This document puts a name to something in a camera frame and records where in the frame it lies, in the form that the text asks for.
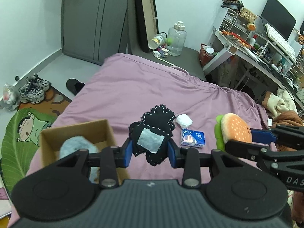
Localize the tipped paper cup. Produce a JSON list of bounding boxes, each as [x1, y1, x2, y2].
[[148, 32, 167, 50]]

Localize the pink bed sheet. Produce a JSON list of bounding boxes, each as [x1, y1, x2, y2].
[[8, 52, 289, 226]]

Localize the white desk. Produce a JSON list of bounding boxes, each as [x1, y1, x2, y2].
[[203, 30, 303, 108]]

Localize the white soft wad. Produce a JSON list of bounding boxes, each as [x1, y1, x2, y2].
[[176, 114, 193, 129]]

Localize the blue tissue pack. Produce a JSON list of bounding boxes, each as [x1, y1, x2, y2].
[[180, 129, 206, 148]]

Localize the black monitor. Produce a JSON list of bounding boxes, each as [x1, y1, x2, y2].
[[261, 0, 296, 40]]

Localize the hamburger plush toy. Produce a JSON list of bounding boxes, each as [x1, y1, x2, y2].
[[214, 113, 252, 151]]

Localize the black stitched cloth patch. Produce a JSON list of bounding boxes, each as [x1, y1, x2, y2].
[[129, 104, 176, 166]]

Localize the grey sneaker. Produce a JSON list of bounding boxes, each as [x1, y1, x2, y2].
[[19, 83, 45, 104], [26, 74, 51, 91]]

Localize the large clear water jug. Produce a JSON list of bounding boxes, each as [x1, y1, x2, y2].
[[166, 21, 187, 56]]

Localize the red snack bucket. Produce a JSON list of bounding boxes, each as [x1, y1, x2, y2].
[[199, 43, 215, 67]]

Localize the brown patterned doormat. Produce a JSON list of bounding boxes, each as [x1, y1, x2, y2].
[[18, 87, 72, 117]]

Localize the black slipper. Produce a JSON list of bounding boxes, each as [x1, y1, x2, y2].
[[66, 78, 85, 96]]

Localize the grey door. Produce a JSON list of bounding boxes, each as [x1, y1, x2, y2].
[[61, 0, 128, 65]]

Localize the white keyboard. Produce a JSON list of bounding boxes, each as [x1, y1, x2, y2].
[[264, 23, 296, 63]]

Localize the white drawer organizer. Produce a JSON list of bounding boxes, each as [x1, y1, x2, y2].
[[213, 7, 250, 35]]

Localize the long black cardboard box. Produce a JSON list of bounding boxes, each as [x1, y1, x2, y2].
[[135, 0, 159, 53]]

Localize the white plastic bag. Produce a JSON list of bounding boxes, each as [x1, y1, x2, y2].
[[1, 83, 21, 112]]

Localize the green cartoon leaf rug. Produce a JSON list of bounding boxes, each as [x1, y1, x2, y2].
[[1, 108, 56, 193]]

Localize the beige blanket pile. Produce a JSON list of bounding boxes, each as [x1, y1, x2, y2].
[[262, 88, 303, 128]]

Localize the pink cartoon cushion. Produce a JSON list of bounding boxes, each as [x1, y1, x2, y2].
[[0, 178, 12, 218]]

